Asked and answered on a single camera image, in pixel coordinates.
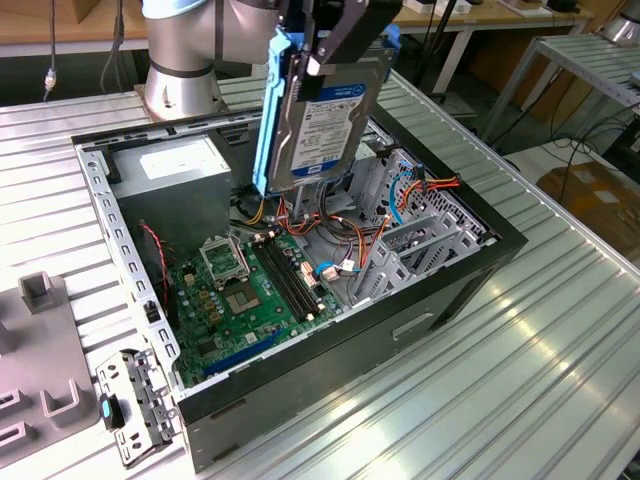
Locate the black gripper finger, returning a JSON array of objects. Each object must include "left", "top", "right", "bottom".
[
  {"left": 277, "top": 0, "right": 304, "bottom": 30},
  {"left": 294, "top": 0, "right": 375, "bottom": 104}
]

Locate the hard disk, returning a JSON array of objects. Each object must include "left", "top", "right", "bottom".
[{"left": 252, "top": 22, "right": 401, "bottom": 197}]

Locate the orange red power wire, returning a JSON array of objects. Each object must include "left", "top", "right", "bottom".
[{"left": 397, "top": 164, "right": 461, "bottom": 211}]

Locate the grey metal disk bay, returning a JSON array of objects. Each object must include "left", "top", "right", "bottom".
[{"left": 349, "top": 209, "right": 489, "bottom": 307}]

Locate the wooden desk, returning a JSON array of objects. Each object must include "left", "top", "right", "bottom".
[{"left": 0, "top": 0, "right": 596, "bottom": 59}]

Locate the grey power supply unit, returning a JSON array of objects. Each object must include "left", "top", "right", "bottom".
[{"left": 107, "top": 133, "right": 234, "bottom": 251}]

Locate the metal socket cover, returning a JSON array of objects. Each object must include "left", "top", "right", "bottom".
[{"left": 199, "top": 234, "right": 251, "bottom": 289}]

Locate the black RAM slot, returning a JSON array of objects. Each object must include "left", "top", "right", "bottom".
[
  {"left": 254, "top": 239, "right": 314, "bottom": 324},
  {"left": 267, "top": 237, "right": 324, "bottom": 316}
]

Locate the CPU socket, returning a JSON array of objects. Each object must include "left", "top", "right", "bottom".
[{"left": 222, "top": 282, "right": 261, "bottom": 316}]

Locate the brown cardboard box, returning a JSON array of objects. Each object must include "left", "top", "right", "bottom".
[{"left": 537, "top": 162, "right": 640, "bottom": 256}]

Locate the green motherboard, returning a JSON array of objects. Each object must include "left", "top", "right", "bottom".
[{"left": 167, "top": 232, "right": 346, "bottom": 389}]

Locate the blue expansion slot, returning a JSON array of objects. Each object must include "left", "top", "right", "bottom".
[{"left": 202, "top": 327, "right": 286, "bottom": 376}]

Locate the black open PC case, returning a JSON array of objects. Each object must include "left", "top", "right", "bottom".
[{"left": 69, "top": 89, "right": 530, "bottom": 475}]

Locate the grey parts rack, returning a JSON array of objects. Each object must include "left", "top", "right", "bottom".
[{"left": 0, "top": 272, "right": 104, "bottom": 459}]

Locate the black hanging cable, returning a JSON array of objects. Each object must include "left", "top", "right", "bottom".
[{"left": 99, "top": 0, "right": 126, "bottom": 95}]

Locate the blue data wire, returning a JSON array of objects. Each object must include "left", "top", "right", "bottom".
[{"left": 387, "top": 162, "right": 419, "bottom": 226}]

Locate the orange black wire bundle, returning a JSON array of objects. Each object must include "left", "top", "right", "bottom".
[{"left": 247, "top": 192, "right": 396, "bottom": 274}]

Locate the cable with silver connector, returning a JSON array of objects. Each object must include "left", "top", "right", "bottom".
[{"left": 42, "top": 0, "right": 57, "bottom": 103}]

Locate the red black fan wire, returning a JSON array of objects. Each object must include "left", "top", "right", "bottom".
[{"left": 139, "top": 222, "right": 174, "bottom": 306}]

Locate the metal card retention bracket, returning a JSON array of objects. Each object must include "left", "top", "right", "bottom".
[{"left": 94, "top": 347, "right": 181, "bottom": 469}]

